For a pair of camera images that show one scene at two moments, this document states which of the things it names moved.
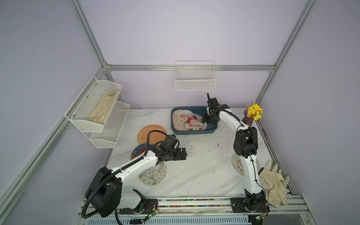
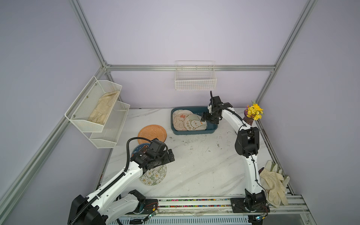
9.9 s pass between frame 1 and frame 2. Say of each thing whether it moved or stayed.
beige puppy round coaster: moved
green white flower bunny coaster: stayed
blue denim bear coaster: stayed
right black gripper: stayed
